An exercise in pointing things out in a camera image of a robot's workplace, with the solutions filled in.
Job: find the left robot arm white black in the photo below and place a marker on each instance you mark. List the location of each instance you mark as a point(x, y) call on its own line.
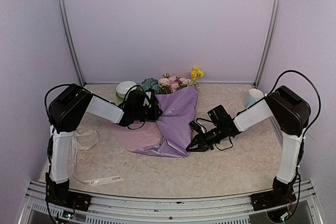
point(65, 113)

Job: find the purple wrapping paper sheet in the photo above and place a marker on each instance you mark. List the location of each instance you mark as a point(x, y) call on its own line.
point(179, 109)

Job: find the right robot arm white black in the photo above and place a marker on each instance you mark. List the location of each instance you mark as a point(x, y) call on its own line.
point(292, 115)

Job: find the left aluminium frame post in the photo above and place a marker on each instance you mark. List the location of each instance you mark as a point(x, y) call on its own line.
point(70, 42)

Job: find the white blue paper cup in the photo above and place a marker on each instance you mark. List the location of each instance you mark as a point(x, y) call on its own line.
point(254, 95)

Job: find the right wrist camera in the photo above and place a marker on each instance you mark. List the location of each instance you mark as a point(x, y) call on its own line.
point(197, 127)

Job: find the aluminium frame post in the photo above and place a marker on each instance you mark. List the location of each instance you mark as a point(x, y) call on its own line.
point(70, 42)
point(267, 46)

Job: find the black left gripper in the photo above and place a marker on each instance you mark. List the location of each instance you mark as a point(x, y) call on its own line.
point(155, 116)

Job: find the right aluminium frame post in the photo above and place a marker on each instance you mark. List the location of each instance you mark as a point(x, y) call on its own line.
point(267, 46)

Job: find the blue hydrangea fake flower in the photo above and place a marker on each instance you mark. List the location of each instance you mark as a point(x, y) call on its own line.
point(150, 83)

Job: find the front aluminium rail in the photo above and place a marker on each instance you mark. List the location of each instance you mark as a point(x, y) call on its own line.
point(104, 208)

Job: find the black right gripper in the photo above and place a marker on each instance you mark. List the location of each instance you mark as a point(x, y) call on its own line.
point(201, 141)

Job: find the white ceramic bowl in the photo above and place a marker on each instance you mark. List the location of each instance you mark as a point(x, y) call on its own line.
point(123, 87)

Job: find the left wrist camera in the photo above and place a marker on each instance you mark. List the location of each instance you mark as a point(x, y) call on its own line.
point(150, 98)

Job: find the pink wrapping paper sheet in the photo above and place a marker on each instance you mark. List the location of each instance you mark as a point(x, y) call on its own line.
point(148, 135)

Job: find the green plate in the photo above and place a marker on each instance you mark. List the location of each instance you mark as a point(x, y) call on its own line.
point(120, 98)

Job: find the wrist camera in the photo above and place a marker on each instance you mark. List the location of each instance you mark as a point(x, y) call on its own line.
point(197, 127)
point(150, 98)

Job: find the cream printed ribbon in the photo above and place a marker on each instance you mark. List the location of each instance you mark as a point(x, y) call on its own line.
point(81, 144)

